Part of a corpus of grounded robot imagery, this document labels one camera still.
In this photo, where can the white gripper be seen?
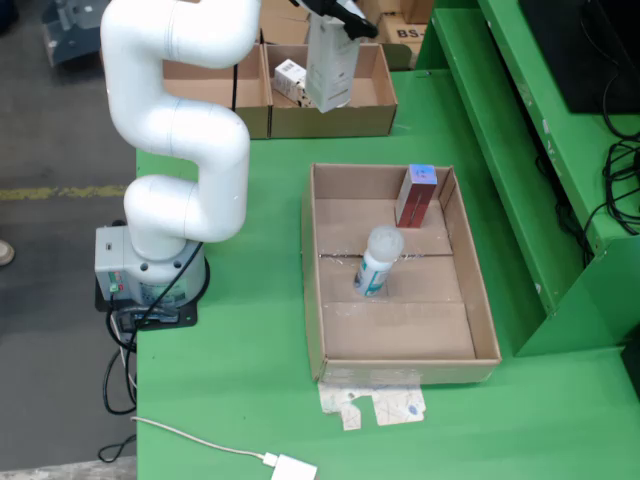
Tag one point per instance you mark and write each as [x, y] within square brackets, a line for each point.
[347, 6]

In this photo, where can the tall white carton box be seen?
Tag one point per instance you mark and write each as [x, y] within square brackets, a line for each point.
[327, 75]

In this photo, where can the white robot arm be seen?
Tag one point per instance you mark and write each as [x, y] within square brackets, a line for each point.
[175, 125]

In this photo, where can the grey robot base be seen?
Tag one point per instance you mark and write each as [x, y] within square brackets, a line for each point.
[120, 260]

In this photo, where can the brown printed cardboard box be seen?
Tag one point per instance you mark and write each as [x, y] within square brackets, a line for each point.
[405, 34]

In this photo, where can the white box black cow spots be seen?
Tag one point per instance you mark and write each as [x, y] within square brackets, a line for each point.
[287, 80]

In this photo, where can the divided cardboard box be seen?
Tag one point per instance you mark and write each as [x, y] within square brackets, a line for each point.
[340, 122]

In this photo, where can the red box holographic end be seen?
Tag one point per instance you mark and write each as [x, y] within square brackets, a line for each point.
[412, 205]

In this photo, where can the shallow cardboard tray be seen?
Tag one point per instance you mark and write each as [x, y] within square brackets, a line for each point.
[400, 330]

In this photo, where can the black monitor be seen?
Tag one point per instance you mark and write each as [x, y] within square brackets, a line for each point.
[575, 50]

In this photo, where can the white bottle translucent cap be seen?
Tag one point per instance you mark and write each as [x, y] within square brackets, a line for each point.
[375, 270]

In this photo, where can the grey metal cart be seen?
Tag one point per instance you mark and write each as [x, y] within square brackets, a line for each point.
[70, 35]

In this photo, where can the torn paper scrap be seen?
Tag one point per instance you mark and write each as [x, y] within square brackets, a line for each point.
[395, 405]

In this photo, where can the light sneaker shoe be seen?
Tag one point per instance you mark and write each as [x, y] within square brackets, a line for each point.
[5, 254]

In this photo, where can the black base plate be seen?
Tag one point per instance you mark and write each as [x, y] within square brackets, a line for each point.
[165, 322]

